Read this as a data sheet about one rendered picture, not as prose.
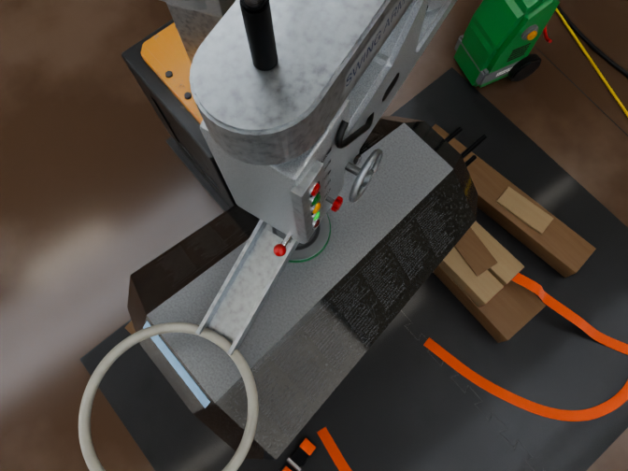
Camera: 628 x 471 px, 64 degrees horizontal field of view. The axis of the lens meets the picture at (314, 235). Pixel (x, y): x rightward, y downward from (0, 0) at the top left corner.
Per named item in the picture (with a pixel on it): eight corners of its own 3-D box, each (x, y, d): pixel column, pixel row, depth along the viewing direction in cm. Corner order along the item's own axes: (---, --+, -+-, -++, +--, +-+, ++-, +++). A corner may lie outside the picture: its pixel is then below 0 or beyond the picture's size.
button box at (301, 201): (315, 208, 121) (312, 156, 94) (324, 214, 121) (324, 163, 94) (297, 235, 119) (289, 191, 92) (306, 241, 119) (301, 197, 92)
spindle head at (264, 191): (307, 107, 145) (299, -11, 102) (374, 143, 141) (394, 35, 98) (236, 208, 136) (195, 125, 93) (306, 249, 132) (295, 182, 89)
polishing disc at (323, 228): (268, 265, 158) (267, 264, 156) (258, 203, 164) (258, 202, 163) (335, 253, 158) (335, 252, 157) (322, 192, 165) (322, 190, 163)
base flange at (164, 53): (138, 54, 196) (134, 46, 191) (238, -14, 204) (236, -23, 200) (213, 140, 184) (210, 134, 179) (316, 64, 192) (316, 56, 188)
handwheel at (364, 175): (350, 150, 137) (353, 122, 123) (382, 167, 136) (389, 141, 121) (321, 194, 134) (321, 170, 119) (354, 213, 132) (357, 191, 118)
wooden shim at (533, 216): (495, 202, 240) (496, 201, 238) (507, 187, 242) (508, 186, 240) (540, 235, 234) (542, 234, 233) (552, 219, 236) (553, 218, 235)
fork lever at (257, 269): (307, 120, 146) (305, 115, 142) (365, 150, 143) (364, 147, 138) (192, 323, 150) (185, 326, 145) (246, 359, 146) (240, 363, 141)
